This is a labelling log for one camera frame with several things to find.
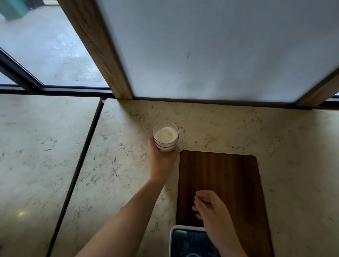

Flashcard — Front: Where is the white milk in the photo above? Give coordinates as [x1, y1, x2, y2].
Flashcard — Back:
[154, 127, 178, 145]

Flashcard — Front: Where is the white frosted panel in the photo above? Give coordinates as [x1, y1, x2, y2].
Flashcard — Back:
[95, 0, 339, 104]

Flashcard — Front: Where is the person's right hand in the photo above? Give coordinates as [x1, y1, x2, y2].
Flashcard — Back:
[192, 190, 240, 249]

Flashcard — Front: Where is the teal bin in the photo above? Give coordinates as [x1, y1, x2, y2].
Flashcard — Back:
[0, 0, 31, 21]

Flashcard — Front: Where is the person's left hand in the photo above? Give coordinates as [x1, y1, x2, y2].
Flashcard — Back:
[147, 136, 181, 184]

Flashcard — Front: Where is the dark wooden cutting board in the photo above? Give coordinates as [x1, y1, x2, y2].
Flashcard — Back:
[176, 150, 274, 257]

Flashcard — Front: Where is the wide wooden frame post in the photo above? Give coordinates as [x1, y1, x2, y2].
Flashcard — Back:
[57, 0, 134, 100]

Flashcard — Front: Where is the smartphone in white case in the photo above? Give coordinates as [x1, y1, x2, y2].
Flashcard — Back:
[169, 225, 222, 257]

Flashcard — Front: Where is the person's left forearm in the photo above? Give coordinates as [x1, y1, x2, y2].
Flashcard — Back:
[75, 178, 168, 257]

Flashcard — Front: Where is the black window frame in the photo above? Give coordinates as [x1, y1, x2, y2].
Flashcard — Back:
[0, 47, 115, 96]

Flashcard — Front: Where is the clear drinking glass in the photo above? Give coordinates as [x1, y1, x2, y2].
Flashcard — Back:
[153, 120, 180, 153]

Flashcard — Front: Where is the narrow wooden frame post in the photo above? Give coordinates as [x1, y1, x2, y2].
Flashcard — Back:
[295, 67, 339, 108]

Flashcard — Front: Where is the person's right forearm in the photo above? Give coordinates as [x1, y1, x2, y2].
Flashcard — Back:
[219, 241, 248, 257]

